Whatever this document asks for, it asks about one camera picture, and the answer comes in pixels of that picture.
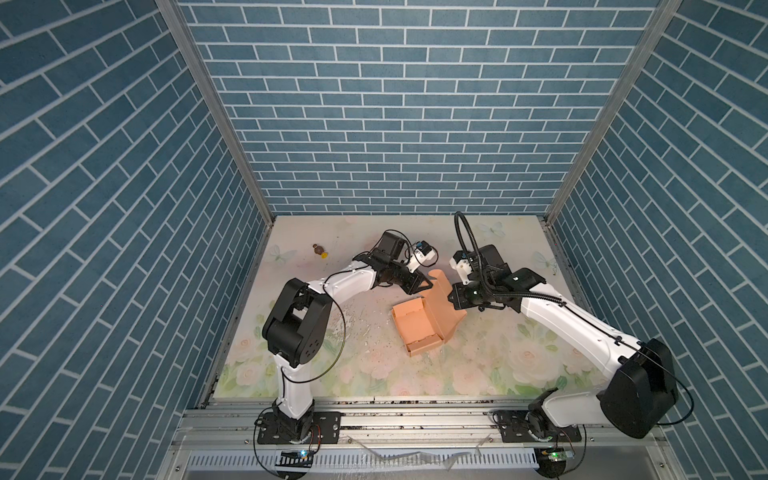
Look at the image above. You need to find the aluminium mounting rail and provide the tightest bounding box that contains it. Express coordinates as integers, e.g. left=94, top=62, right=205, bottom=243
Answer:
left=170, top=398, right=667, bottom=451

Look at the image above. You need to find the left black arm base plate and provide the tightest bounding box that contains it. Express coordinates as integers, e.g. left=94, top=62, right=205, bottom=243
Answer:
left=256, top=410, right=342, bottom=445

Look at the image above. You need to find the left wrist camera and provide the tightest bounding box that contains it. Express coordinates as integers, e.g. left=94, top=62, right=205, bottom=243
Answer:
left=408, top=241, right=439, bottom=271

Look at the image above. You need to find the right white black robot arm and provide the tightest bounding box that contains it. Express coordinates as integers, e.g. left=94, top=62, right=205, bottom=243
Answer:
left=448, top=245, right=679, bottom=441

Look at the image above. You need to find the orange cardboard paper box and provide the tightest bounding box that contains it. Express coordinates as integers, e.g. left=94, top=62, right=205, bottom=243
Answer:
left=392, top=269, right=467, bottom=357

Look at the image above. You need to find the small brown yellow toy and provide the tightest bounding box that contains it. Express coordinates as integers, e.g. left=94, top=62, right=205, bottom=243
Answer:
left=312, top=244, right=328, bottom=259

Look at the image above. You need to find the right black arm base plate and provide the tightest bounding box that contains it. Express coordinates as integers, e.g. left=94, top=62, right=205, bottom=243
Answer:
left=488, top=409, right=583, bottom=443

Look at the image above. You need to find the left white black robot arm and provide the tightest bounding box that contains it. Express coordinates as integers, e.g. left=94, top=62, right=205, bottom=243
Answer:
left=262, top=229, right=439, bottom=421

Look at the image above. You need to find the white slotted cable duct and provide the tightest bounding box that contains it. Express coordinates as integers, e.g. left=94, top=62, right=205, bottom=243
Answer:
left=187, top=448, right=539, bottom=473

